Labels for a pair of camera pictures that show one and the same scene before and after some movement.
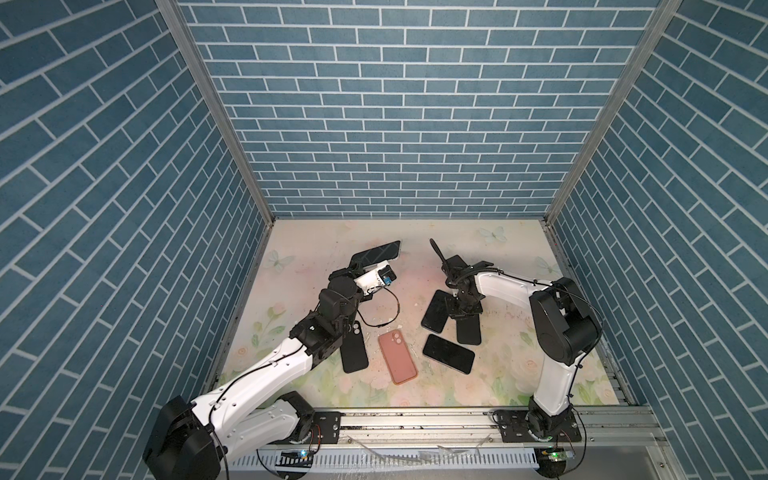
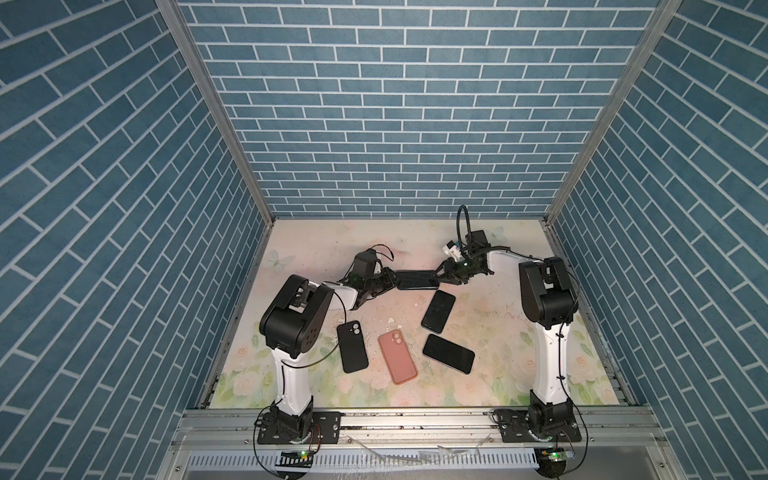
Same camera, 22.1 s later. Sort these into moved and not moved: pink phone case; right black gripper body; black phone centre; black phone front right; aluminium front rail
Moved: right black gripper body
Not moved: black phone front right; black phone centre; pink phone case; aluminium front rail
